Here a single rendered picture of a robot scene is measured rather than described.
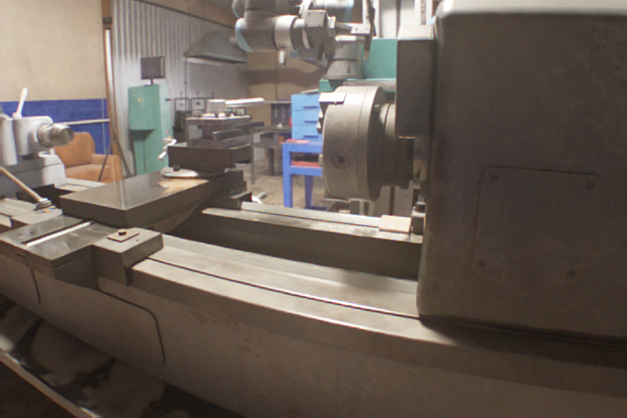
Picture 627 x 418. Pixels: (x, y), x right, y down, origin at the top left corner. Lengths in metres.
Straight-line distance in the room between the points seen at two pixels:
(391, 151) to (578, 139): 0.32
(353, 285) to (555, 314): 0.35
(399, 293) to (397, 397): 0.19
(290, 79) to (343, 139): 7.98
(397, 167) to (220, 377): 0.61
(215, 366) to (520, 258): 0.66
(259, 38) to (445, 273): 0.70
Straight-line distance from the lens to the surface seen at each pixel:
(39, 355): 1.43
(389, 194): 1.85
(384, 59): 1.73
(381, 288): 0.67
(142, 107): 5.26
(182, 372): 0.96
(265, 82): 8.77
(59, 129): 1.47
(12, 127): 1.64
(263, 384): 0.81
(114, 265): 0.85
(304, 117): 2.87
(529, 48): 0.51
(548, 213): 0.53
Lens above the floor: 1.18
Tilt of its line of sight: 13 degrees down
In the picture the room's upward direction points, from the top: straight up
